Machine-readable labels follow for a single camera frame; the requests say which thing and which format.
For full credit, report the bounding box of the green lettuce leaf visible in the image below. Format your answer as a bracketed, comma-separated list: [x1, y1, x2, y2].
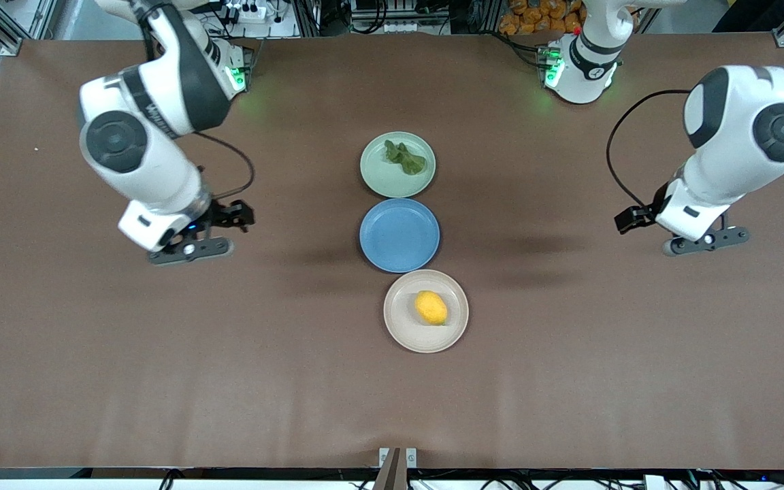
[383, 140, 427, 176]

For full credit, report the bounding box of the yellow lemon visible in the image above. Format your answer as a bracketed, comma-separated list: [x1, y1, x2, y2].
[414, 291, 448, 326]

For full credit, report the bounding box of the light green plate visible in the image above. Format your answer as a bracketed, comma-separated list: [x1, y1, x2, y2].
[360, 131, 436, 199]

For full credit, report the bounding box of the blue plate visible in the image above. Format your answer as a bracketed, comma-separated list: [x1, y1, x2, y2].
[359, 198, 441, 274]

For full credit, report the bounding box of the white power strip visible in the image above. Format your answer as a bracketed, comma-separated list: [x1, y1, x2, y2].
[225, 3, 270, 22]

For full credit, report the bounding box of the beige plate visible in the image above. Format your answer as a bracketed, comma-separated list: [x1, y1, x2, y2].
[384, 269, 470, 353]

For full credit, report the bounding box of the bag of orange items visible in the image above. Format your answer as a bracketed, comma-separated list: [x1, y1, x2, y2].
[499, 0, 587, 36]

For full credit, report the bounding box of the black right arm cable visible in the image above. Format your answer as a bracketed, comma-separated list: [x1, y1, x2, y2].
[130, 0, 256, 201]

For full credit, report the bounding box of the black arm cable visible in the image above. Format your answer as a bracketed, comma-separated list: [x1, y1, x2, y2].
[130, 0, 256, 201]
[606, 0, 784, 215]

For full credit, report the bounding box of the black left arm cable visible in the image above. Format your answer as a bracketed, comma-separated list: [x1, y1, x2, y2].
[606, 0, 784, 215]

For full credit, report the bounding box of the black base cable bundle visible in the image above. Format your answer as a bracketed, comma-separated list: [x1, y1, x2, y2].
[497, 31, 551, 70]

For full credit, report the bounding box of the metal bracket with post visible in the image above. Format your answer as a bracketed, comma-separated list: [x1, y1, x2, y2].
[373, 447, 418, 490]

